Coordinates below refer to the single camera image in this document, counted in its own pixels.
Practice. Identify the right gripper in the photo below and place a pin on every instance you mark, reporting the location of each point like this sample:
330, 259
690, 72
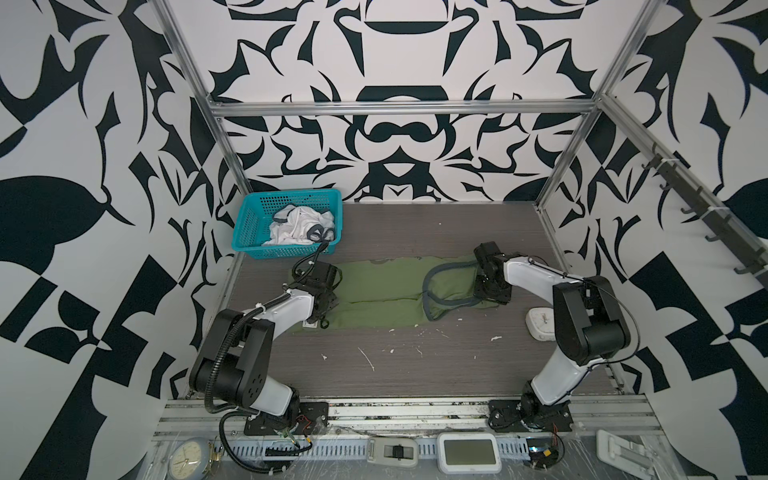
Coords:
503, 298

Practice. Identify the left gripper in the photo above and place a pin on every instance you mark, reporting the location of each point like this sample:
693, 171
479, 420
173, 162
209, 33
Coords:
333, 300

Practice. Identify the green tank top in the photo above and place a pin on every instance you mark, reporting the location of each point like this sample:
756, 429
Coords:
398, 293

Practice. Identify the white grey tank top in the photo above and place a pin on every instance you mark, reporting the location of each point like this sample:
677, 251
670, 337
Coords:
301, 225

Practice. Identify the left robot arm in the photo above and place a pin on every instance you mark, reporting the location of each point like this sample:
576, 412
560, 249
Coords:
231, 369

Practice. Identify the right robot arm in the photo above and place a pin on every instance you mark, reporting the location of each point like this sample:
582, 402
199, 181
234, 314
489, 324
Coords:
589, 326

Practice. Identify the teal plastic basket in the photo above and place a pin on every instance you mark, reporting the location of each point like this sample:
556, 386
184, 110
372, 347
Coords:
252, 233

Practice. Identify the white digital display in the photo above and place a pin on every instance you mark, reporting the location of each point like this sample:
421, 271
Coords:
468, 453

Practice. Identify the small green circuit board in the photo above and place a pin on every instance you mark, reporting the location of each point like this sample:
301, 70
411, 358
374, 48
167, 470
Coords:
544, 452

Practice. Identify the analog clock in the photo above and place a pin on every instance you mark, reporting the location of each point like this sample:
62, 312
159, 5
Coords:
191, 460

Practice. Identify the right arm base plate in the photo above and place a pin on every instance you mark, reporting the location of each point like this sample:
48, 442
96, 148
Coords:
526, 415

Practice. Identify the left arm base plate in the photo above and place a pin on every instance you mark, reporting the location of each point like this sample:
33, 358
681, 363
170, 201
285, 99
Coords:
301, 418

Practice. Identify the grey wall hook rack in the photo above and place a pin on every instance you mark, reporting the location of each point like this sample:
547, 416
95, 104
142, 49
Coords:
722, 221

